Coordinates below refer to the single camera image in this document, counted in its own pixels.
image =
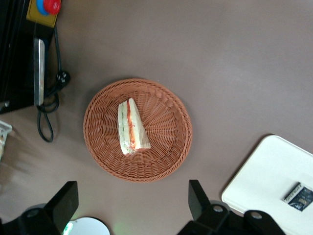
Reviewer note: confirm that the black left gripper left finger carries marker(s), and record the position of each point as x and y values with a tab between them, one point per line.
64	203

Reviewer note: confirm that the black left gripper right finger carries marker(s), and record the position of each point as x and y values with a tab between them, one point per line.
199	203

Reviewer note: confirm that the triangle sandwich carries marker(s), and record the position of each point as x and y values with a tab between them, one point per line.
132	129

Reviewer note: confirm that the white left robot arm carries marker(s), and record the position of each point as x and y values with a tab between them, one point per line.
88	226

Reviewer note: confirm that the brown round wicker basket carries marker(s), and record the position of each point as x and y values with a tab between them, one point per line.
161	151

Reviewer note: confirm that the cream plastic serving tray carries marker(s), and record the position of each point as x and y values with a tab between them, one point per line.
266	171

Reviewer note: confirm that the small black snack box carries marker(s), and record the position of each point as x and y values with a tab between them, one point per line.
299	197

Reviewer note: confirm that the silver metal bar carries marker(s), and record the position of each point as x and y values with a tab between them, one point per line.
39	73

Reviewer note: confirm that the black equipment stand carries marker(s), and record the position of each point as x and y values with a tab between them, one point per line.
14	61

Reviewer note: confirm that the yellow emergency stop box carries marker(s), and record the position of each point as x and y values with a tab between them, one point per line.
41	18

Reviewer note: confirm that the red emergency stop button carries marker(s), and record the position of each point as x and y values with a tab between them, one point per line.
50	6

